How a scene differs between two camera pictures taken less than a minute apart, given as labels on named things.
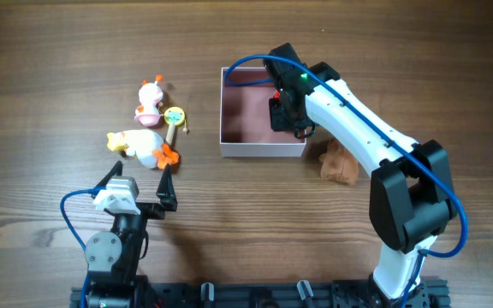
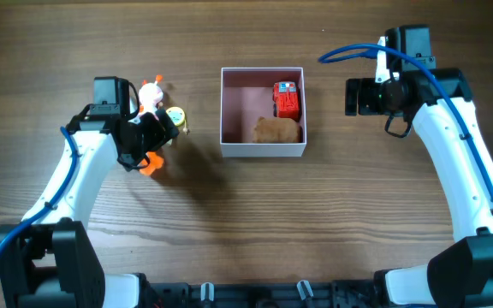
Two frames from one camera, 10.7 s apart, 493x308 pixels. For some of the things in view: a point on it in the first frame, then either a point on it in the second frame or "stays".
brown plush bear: [337, 163] -> [276, 130]
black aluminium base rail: [359, 293] stays
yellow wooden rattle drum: [174, 116] stays
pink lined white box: [246, 129] stays
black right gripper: [278, 118] -> [352, 97]
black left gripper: [154, 210] -> [158, 139]
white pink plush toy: [150, 95] stays
